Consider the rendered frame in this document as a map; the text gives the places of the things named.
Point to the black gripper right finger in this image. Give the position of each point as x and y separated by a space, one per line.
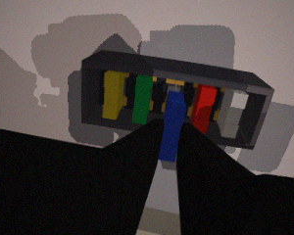
219 196

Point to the red fuse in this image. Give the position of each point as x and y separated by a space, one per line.
205 98

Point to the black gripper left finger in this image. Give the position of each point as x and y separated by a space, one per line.
110 184

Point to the blue fuse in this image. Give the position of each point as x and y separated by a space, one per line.
173 120

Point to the dark grey fuse block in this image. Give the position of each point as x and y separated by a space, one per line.
108 89

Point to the green fuse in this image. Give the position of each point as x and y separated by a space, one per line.
142 97

